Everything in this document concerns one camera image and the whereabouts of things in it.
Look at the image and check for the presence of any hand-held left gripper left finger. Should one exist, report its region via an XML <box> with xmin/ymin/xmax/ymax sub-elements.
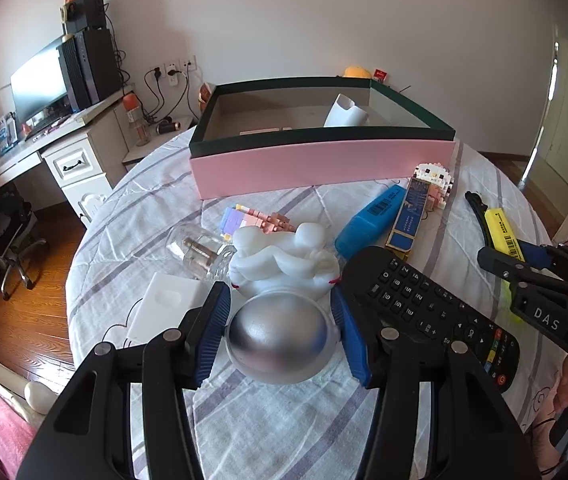
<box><xmin>16</xmin><ymin>281</ymin><xmax>233</xmax><ymax>480</ymax></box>

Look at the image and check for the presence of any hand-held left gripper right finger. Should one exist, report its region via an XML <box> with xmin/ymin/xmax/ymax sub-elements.
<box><xmin>330</xmin><ymin>287</ymin><xmax>539</xmax><ymax>480</ymax></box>

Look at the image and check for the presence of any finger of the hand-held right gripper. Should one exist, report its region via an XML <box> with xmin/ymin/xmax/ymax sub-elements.
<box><xmin>518</xmin><ymin>241</ymin><xmax>568</xmax><ymax>282</ymax></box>
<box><xmin>478</xmin><ymin>246</ymin><xmax>532</xmax><ymax>286</ymax></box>

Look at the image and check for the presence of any yellow highlighter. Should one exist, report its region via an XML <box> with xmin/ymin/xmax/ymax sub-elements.
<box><xmin>484</xmin><ymin>207</ymin><xmax>530</xmax><ymax>262</ymax></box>

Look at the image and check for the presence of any white card tray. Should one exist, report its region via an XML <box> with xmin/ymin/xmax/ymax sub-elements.
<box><xmin>125</xmin><ymin>271</ymin><xmax>215</xmax><ymax>347</ymax></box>

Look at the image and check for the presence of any silver ball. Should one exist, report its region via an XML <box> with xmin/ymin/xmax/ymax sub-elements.
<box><xmin>225</xmin><ymin>294</ymin><xmax>339</xmax><ymax>387</ymax></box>

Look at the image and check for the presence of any clear glass bottle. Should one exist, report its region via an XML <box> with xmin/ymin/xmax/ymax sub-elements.
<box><xmin>165</xmin><ymin>226</ymin><xmax>239</xmax><ymax>282</ymax></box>

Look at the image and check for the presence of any white pink block cat figure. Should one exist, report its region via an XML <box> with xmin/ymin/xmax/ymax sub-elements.
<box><xmin>410</xmin><ymin>161</ymin><xmax>455</xmax><ymax>212</ymax></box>

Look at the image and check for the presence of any white hugging figurine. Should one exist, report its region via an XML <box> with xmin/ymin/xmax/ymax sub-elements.
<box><xmin>228</xmin><ymin>221</ymin><xmax>341</xmax><ymax>307</ymax></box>

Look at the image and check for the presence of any pink building block toy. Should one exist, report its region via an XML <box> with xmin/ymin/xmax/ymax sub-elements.
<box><xmin>220</xmin><ymin>204</ymin><xmax>295</xmax><ymax>237</ymax></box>

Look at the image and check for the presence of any pink box with green rim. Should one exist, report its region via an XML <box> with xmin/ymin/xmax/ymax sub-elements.
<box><xmin>188</xmin><ymin>77</ymin><xmax>455</xmax><ymax>202</ymax></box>

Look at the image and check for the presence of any person's right forearm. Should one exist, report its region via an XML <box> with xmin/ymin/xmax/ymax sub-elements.
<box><xmin>531</xmin><ymin>410</ymin><xmax>568</xmax><ymax>480</ymax></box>

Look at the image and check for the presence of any black remote control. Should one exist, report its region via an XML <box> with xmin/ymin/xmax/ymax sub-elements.
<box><xmin>340</xmin><ymin>246</ymin><xmax>521</xmax><ymax>397</ymax></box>

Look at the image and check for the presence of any dark blue gold slim box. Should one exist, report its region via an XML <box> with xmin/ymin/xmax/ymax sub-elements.
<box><xmin>385</xmin><ymin>176</ymin><xmax>435</xmax><ymax>262</ymax></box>

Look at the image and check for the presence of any blue highlighter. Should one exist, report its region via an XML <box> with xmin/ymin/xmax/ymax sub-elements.
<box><xmin>334</xmin><ymin>184</ymin><xmax>411</xmax><ymax>259</ymax></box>

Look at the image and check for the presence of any white room door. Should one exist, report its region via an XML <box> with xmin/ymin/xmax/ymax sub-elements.
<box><xmin>518</xmin><ymin>22</ymin><xmax>568</xmax><ymax>198</ymax></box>

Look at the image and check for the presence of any white desk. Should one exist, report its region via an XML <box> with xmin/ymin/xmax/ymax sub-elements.
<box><xmin>0</xmin><ymin>89</ymin><xmax>138</xmax><ymax>222</ymax></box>

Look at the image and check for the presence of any black office chair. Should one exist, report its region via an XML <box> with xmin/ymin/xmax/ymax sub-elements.
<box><xmin>0</xmin><ymin>182</ymin><xmax>49</xmax><ymax>302</ymax></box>

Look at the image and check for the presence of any orange cap clear bottle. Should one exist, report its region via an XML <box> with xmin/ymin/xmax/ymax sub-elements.
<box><xmin>122</xmin><ymin>91</ymin><xmax>153</xmax><ymax>148</ymax></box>

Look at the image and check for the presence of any black computer tower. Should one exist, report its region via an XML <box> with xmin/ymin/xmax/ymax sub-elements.
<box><xmin>56</xmin><ymin>26</ymin><xmax>123</xmax><ymax>112</ymax></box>

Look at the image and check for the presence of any black computer monitor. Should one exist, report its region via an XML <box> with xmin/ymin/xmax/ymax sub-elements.
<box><xmin>10</xmin><ymin>35</ymin><xmax>71</xmax><ymax>130</ymax></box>

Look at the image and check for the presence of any black box on tower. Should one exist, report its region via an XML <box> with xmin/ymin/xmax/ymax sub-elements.
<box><xmin>61</xmin><ymin>0</ymin><xmax>108</xmax><ymax>36</ymax></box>

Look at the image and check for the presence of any white bed post knob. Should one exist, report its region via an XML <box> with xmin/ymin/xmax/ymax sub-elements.
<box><xmin>23</xmin><ymin>380</ymin><xmax>58</xmax><ymax>416</ymax></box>

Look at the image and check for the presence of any black power cable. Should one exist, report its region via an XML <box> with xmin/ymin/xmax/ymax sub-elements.
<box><xmin>143</xmin><ymin>71</ymin><xmax>165</xmax><ymax>126</ymax></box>
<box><xmin>176</xmin><ymin>66</ymin><xmax>195</xmax><ymax>123</ymax></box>

